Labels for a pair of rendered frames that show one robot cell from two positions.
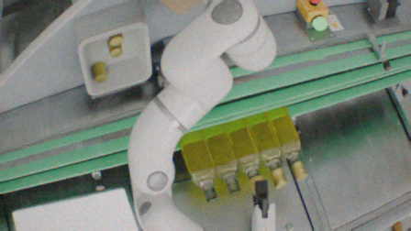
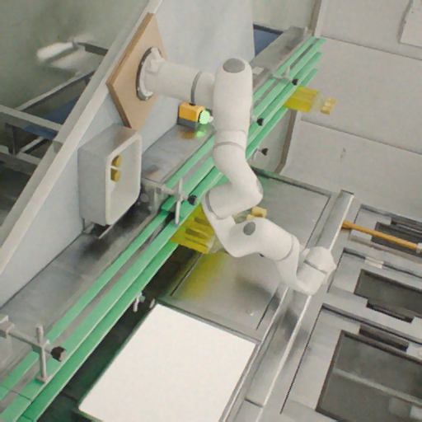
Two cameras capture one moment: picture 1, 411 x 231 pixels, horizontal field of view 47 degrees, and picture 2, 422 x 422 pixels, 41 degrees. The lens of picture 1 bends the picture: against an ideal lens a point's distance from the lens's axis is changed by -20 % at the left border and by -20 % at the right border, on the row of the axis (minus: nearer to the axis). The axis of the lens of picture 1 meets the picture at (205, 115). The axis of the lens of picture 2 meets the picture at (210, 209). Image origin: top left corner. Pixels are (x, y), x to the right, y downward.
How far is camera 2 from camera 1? 1.11 m
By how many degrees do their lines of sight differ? 41
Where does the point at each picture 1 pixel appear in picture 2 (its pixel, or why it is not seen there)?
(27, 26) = not seen: outside the picture
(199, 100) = (245, 130)
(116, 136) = (142, 250)
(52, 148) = (100, 288)
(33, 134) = (72, 288)
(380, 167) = (287, 205)
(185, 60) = (238, 97)
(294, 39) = (196, 137)
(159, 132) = (241, 156)
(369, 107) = not seen: hidden behind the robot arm
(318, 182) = not seen: hidden behind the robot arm
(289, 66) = (208, 152)
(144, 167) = (250, 178)
